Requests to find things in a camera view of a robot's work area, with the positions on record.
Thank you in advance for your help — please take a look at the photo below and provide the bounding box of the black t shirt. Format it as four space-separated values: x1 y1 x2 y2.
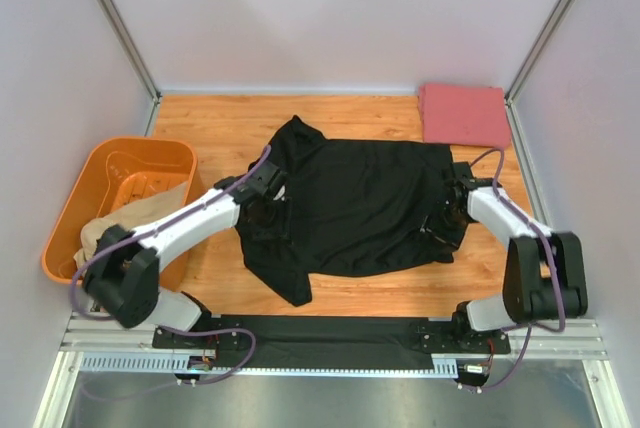
236 116 466 306

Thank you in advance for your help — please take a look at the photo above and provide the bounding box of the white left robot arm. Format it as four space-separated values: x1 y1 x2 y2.
82 158 287 333

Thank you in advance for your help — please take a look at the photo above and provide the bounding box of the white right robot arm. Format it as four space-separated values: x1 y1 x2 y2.
429 162 588 332

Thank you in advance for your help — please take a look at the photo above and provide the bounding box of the folded red t shirt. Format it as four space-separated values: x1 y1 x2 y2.
418 83 511 149

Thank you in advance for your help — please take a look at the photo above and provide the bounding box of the beige t shirt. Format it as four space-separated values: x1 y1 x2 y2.
73 182 187 269

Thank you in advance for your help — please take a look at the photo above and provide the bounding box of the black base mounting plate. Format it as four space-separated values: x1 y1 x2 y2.
152 313 512 374

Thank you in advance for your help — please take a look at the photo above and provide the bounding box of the orange plastic basket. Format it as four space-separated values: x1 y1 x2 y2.
42 137 205 284

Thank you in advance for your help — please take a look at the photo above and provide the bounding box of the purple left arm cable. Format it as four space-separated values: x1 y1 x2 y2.
68 143 274 402

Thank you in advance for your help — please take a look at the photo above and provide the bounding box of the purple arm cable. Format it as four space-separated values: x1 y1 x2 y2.
68 143 274 402
452 147 569 394

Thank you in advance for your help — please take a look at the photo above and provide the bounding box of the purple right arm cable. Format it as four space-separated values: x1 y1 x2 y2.
452 147 569 394

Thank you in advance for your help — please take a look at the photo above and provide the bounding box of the aluminium frame rail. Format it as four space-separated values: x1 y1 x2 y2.
61 315 607 379

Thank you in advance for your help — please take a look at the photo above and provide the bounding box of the left aluminium corner post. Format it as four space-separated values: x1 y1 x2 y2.
69 0 162 102

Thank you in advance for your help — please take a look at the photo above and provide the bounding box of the aluminium corner post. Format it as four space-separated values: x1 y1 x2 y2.
504 0 605 104
69 0 162 102

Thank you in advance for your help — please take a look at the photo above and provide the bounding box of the right aluminium corner post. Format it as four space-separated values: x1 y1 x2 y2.
504 0 605 104

